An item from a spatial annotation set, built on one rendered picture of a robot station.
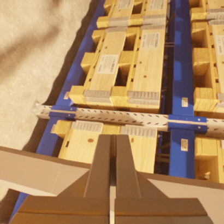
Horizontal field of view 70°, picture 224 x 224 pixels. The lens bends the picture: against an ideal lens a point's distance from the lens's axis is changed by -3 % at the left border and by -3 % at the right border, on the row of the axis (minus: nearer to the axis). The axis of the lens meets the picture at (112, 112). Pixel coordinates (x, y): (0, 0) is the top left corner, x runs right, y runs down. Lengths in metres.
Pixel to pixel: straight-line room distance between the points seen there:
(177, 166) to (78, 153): 0.58
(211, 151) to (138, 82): 0.62
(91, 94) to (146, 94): 0.40
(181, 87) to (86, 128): 0.72
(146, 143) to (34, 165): 0.78
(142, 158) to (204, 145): 0.34
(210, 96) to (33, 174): 1.07
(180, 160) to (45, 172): 0.87
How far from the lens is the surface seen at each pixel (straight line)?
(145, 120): 1.11
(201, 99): 1.15
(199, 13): 1.81
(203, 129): 1.13
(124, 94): 1.15
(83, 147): 1.04
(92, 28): 1.97
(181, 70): 1.36
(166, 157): 2.12
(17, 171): 0.28
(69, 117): 1.27
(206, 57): 1.38
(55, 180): 0.24
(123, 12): 1.93
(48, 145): 1.26
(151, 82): 1.19
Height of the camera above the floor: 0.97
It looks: 16 degrees down
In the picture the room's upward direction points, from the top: 95 degrees clockwise
